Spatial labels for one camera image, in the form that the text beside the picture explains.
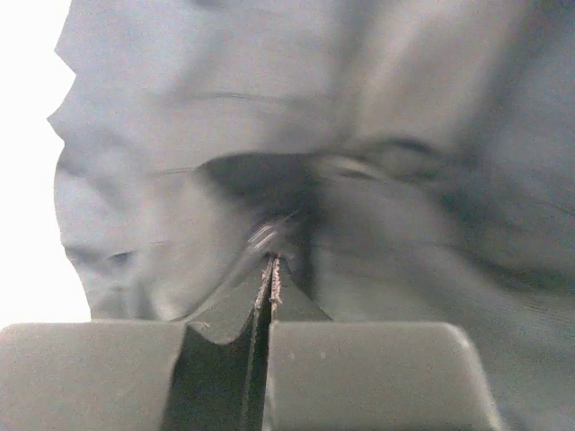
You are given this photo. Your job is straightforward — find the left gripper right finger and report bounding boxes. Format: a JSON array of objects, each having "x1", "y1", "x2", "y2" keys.
[{"x1": 267, "y1": 261, "x2": 503, "y2": 430}]

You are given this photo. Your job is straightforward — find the black skirt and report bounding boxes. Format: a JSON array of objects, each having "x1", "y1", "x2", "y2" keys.
[{"x1": 49, "y1": 1, "x2": 574, "y2": 430}]

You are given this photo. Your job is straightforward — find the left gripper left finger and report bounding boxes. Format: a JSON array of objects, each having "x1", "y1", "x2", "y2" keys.
[{"x1": 1, "y1": 261, "x2": 271, "y2": 431}]

